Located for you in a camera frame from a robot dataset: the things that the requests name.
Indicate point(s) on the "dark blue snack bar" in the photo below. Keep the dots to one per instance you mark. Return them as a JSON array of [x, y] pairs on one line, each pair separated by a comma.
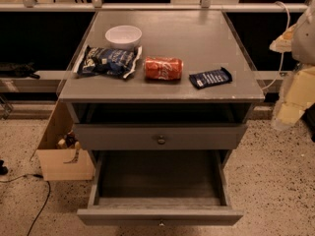
[[211, 78]]

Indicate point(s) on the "items inside cardboard box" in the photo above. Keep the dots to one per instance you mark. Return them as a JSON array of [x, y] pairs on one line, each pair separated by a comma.
[[70, 141]]

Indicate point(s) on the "cardboard box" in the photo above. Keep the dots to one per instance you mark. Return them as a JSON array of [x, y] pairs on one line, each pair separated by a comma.
[[53, 159]]

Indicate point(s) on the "blue chip bag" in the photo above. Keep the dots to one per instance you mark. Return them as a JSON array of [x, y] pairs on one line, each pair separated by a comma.
[[113, 62]]

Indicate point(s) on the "grey top drawer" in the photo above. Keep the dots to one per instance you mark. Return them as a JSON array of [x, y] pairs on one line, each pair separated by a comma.
[[160, 137]]

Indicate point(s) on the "white bowl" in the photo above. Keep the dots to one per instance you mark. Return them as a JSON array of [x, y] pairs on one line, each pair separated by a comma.
[[123, 37]]

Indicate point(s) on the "grey drawer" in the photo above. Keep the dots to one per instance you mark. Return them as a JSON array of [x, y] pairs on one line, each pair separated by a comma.
[[184, 187], [160, 137]]

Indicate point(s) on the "grey wooden drawer cabinet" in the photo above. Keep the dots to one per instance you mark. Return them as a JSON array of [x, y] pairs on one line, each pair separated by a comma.
[[202, 40]]

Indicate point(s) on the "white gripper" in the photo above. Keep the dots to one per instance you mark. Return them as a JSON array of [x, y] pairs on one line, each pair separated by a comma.
[[305, 42]]

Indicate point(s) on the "black object on ledge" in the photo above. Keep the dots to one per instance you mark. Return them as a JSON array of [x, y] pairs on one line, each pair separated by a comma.
[[17, 70]]

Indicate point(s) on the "red soda can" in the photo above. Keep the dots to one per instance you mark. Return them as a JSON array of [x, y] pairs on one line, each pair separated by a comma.
[[163, 68]]

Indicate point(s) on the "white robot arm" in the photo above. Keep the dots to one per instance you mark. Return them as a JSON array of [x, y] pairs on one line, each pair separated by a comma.
[[303, 41]]

